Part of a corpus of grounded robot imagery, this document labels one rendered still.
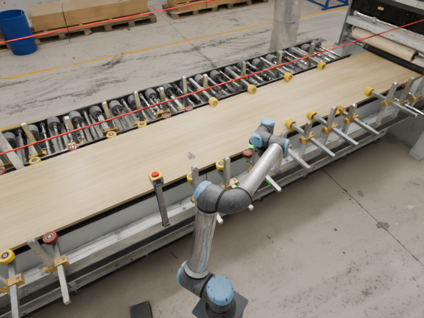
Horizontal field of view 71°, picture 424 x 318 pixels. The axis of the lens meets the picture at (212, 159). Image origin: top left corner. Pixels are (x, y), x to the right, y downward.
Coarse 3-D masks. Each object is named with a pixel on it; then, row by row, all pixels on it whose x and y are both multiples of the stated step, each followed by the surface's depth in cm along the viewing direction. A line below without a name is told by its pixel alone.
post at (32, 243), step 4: (28, 240) 159; (32, 240) 159; (36, 240) 163; (28, 244) 158; (32, 244) 159; (36, 244) 161; (32, 248) 161; (36, 248) 162; (40, 248) 165; (36, 252) 164; (40, 252) 166; (44, 252) 168; (40, 256) 168; (44, 256) 169; (48, 256) 173; (44, 260) 171; (48, 260) 173; (52, 260) 179; (48, 264) 175; (52, 264) 177; (56, 272) 183
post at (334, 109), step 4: (332, 108) 233; (336, 108) 232; (332, 112) 235; (332, 116) 237; (328, 120) 242; (332, 120) 240; (328, 124) 243; (332, 124) 244; (328, 128) 245; (324, 136) 252; (324, 140) 254; (324, 144) 259
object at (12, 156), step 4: (0, 132) 209; (0, 136) 211; (0, 140) 212; (4, 140) 214; (0, 144) 214; (4, 144) 216; (8, 144) 218; (4, 148) 217; (8, 148) 219; (12, 148) 224; (12, 152) 222; (8, 156) 222; (12, 156) 224; (16, 156) 227; (12, 160) 226; (16, 160) 227; (16, 164) 229; (20, 164) 231; (16, 168) 231
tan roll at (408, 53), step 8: (352, 32) 366; (360, 32) 358; (368, 32) 353; (360, 40) 364; (368, 40) 351; (376, 40) 344; (384, 40) 337; (384, 48) 338; (392, 48) 330; (400, 48) 324; (408, 48) 320; (400, 56) 327; (408, 56) 318; (416, 56) 316
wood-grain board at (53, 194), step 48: (240, 96) 296; (288, 96) 294; (336, 96) 292; (96, 144) 247; (144, 144) 246; (192, 144) 244; (240, 144) 243; (0, 192) 211; (48, 192) 210; (96, 192) 209; (144, 192) 210; (0, 240) 183
